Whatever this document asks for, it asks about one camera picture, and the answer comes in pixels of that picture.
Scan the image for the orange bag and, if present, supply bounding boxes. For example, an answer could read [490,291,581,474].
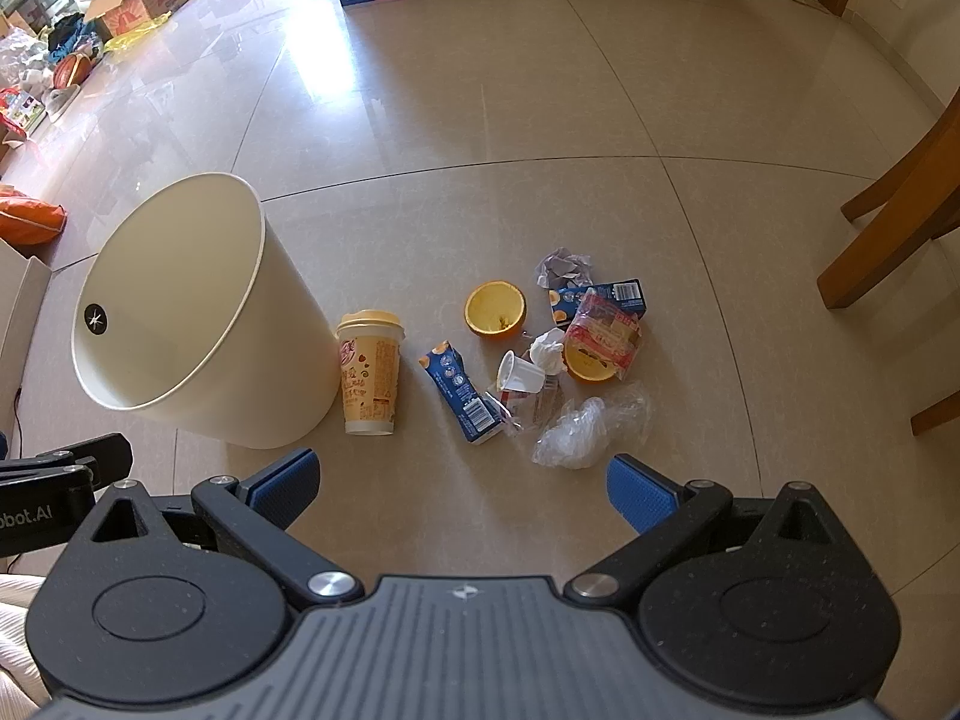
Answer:
[0,199,68,246]

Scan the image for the dark clothes pile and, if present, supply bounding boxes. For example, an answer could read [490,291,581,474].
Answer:
[45,13,102,65]

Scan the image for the grey paper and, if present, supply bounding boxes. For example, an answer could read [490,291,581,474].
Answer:
[535,248,593,290]

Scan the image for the person's cream clothing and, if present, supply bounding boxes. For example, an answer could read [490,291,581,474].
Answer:
[0,574,46,710]

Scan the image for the orange peel half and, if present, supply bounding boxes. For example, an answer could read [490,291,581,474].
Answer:
[564,341,627,385]

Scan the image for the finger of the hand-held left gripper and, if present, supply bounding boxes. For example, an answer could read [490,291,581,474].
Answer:
[0,433,134,485]

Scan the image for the wooden chair legs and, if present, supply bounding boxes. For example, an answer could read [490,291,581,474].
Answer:
[817,86,960,436]

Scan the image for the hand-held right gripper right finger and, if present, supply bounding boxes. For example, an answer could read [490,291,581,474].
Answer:
[564,454,852,608]

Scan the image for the clear plastic bag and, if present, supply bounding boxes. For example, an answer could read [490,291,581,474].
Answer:
[531,382,652,470]

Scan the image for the yellow plastic bag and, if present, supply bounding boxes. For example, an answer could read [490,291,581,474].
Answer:
[105,11,173,53]

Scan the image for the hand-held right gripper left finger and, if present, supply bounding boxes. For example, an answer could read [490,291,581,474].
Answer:
[71,448,357,612]

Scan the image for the pile of clear plastic bags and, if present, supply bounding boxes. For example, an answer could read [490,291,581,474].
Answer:
[0,26,53,91]

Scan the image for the basketball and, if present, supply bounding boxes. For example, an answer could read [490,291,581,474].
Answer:
[52,52,92,89]

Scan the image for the colourful printed box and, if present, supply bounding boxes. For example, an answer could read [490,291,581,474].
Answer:
[0,88,47,137]

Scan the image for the white tissue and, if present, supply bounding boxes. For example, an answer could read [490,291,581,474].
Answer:
[529,328,567,374]

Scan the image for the orange bowl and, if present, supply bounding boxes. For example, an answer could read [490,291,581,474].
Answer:
[464,280,528,339]

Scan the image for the small clear plastic wrapper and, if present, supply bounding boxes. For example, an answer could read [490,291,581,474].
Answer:
[486,382,560,437]

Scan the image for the small white plastic cup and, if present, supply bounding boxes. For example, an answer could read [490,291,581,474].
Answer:
[497,350,546,400]

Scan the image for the white trash bin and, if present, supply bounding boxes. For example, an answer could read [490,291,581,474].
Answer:
[71,172,342,449]

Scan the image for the white cardboard panel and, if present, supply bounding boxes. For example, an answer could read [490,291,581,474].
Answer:
[0,240,52,428]

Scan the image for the blue juice carton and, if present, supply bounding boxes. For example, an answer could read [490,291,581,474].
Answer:
[547,279,647,331]
[418,340,505,443]

